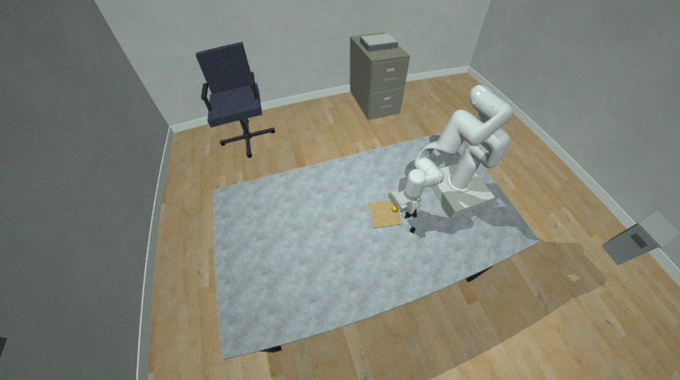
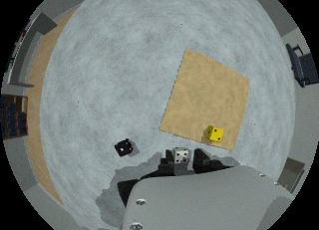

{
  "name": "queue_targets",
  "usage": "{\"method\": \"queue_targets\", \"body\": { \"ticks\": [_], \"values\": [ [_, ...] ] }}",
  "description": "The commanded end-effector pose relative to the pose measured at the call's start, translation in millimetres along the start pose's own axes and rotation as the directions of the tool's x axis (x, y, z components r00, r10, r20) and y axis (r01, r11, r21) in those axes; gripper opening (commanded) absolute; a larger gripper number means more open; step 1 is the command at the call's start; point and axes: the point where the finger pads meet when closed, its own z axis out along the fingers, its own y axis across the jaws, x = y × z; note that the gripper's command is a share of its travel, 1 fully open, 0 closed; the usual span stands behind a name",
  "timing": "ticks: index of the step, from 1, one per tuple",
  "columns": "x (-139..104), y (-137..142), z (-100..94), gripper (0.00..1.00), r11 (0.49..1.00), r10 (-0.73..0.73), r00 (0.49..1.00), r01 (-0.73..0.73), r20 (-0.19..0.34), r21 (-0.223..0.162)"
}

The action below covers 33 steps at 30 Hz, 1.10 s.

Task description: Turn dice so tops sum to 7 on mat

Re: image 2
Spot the yellow die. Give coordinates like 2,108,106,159
205,125,224,142

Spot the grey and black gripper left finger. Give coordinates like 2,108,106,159
117,150,175,207

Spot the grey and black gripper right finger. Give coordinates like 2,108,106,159
192,148,233,174

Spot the tan square mat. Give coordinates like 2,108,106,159
159,48,250,150

